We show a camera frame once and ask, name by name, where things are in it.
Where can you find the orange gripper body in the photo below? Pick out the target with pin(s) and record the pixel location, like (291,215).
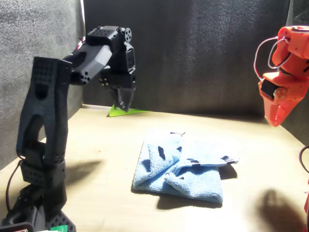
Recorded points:
(294,82)

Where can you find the light blue towel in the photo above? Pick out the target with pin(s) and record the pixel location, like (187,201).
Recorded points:
(154,176)

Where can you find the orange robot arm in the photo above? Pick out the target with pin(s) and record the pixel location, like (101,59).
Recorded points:
(297,43)

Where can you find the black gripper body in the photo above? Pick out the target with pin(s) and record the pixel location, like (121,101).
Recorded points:
(120,81)

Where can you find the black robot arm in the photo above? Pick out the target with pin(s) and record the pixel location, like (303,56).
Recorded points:
(46,108)

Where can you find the green plastic wedge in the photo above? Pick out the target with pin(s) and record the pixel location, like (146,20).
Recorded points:
(137,113)

